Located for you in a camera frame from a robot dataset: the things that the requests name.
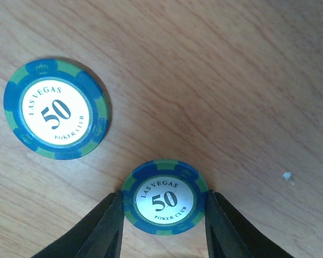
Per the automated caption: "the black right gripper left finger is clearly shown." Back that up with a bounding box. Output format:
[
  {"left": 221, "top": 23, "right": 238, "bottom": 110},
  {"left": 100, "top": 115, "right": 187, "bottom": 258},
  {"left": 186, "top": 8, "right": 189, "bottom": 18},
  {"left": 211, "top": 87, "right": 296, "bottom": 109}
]
[{"left": 34, "top": 191, "right": 124, "bottom": 258}]

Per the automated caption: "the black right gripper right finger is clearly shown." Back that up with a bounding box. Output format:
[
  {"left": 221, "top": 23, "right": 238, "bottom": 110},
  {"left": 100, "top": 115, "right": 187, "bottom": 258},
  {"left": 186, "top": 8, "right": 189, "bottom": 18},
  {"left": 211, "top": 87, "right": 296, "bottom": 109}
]
[{"left": 205, "top": 190, "right": 293, "bottom": 258}]

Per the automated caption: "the blue white poker chip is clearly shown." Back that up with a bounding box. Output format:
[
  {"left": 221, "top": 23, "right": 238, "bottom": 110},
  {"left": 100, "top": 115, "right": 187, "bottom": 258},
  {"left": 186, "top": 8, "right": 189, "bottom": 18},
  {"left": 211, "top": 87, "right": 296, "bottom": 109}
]
[
  {"left": 3, "top": 58, "right": 112, "bottom": 160},
  {"left": 122, "top": 159, "right": 208, "bottom": 235}
]

